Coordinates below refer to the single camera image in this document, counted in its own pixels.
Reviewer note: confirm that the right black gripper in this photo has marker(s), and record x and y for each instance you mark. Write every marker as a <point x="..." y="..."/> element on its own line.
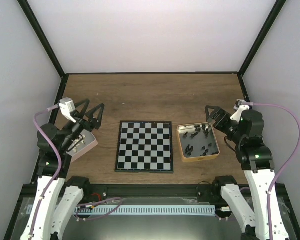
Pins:
<point x="224" y="115"/>

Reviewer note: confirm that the pink tin of white pieces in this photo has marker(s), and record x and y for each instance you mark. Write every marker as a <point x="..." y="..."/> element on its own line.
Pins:
<point x="83" y="144"/>

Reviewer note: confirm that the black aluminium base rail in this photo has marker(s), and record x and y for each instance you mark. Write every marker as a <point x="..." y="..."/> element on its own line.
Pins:
<point x="153" y="190"/>

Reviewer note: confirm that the light blue slotted cable duct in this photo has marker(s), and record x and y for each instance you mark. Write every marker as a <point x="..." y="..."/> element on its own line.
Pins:
<point x="151" y="210"/>

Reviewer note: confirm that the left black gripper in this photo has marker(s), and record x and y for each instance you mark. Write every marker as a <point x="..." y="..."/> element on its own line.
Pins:
<point x="94" y="123"/>

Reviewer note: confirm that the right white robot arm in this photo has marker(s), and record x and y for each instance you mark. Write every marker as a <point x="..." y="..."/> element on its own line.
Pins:
<point x="245" y="128"/>

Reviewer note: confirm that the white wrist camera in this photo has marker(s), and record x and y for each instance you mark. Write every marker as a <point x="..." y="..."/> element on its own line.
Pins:
<point x="239" y="107"/>
<point x="67" y="107"/>

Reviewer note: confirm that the yellow tin of black pieces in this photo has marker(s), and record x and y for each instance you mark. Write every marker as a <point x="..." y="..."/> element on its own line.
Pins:
<point x="197" y="142"/>

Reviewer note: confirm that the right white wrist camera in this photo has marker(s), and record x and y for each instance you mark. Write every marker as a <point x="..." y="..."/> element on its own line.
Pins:
<point x="239" y="107"/>

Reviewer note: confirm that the black and white chessboard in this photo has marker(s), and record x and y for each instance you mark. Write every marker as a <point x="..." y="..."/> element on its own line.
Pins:
<point x="144" y="147"/>

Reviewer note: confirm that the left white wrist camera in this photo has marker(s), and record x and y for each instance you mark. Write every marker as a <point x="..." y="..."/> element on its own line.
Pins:
<point x="67" y="107"/>

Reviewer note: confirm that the black cage frame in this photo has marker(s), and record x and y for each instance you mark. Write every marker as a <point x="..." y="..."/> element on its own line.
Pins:
<point x="28" y="189"/>

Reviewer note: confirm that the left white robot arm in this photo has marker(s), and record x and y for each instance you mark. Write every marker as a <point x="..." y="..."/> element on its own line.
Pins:
<point x="56" y="198"/>

